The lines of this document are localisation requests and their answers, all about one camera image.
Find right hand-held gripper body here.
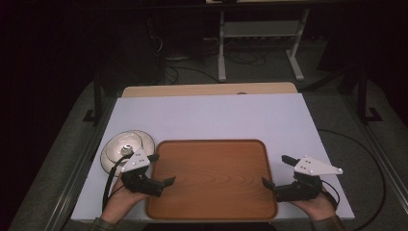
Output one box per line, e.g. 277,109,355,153
273,156,344,203

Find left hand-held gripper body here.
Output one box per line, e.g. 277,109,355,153
120,147,165,197

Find person's right hand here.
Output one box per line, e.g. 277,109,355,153
290,189,338,222

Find person's left hand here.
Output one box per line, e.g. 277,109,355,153
101,178,152,224

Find small white dish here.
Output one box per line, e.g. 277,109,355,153
105,132,143,164

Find brown wooden tray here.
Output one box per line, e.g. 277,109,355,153
145,139,279,221

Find black metal stand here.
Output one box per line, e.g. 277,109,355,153
356,67,385,125
82,72,104,127

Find light wooden table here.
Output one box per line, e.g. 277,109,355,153
121,82,298,98

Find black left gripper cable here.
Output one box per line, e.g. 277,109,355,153
101,153,135,214

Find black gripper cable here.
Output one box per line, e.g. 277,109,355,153
101,153,135,214
320,179,341,210

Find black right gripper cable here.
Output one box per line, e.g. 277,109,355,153
320,179,341,210

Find aluminium frame rail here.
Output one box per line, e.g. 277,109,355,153
344,95,408,206
51,95,118,231

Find long black floor cable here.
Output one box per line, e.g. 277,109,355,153
317,128,388,231

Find black cables on floor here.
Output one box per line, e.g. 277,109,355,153
160,47,268,87

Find white metal desk frame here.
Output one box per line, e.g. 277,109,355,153
217,8,311,83

